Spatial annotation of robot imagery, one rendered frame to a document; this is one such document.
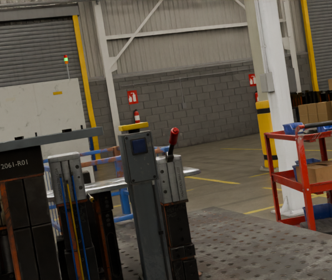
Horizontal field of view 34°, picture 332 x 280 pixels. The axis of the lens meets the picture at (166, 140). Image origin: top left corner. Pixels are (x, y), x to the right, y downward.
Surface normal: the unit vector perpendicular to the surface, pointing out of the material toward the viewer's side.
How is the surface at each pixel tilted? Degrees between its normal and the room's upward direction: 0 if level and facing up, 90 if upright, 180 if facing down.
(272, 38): 90
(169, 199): 90
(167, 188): 90
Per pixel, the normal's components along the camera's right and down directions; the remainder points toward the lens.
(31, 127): 0.37, -0.01
